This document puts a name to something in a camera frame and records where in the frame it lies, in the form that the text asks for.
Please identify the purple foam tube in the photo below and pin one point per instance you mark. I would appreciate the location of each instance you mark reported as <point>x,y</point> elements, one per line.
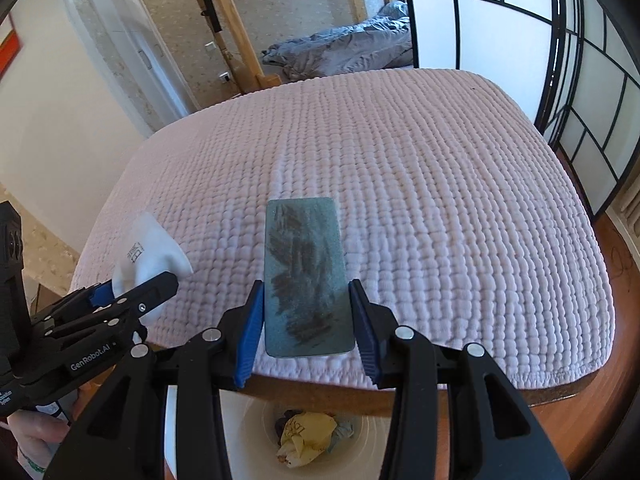
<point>281,422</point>

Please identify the pink quilted blanket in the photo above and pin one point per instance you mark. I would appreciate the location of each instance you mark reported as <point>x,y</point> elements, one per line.
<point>453,210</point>

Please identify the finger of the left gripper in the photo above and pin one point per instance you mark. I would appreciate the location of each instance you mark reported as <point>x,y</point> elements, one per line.
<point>117,321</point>
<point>76,304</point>

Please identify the grey crumpled duvet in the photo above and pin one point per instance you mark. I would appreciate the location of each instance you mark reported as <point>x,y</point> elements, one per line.
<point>383,41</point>

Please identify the person left hand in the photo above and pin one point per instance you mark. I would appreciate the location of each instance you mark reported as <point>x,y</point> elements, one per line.
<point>38,433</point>

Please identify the red wall poster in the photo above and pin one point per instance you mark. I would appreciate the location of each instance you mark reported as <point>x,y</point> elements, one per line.
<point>10,44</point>

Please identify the teal rectangular sponge block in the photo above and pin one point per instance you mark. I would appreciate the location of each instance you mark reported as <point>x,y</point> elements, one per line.
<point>307,308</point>

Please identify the white trash bin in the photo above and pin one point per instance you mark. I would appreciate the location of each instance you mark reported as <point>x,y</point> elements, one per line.
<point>268,441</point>

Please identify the light blue mask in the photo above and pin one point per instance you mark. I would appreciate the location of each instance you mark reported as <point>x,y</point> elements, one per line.
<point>343,430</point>

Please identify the black framed shoji screen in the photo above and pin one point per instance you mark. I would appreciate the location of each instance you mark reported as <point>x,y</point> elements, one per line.
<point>564,62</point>

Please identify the white door frame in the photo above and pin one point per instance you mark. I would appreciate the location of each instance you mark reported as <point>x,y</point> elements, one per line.
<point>123,41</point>

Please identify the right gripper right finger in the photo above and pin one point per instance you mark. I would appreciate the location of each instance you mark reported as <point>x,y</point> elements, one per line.
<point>493,434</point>

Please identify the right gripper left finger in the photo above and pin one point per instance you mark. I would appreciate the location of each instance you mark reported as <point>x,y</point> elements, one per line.
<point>121,432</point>

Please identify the wooden bunk bed frame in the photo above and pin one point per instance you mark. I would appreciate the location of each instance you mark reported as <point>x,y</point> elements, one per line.
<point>232,40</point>

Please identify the white drawstring pouch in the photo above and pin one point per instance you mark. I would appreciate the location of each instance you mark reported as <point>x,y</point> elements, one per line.
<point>148,250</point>

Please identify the yellow paper bag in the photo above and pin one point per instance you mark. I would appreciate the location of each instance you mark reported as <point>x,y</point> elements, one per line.
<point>306,436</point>

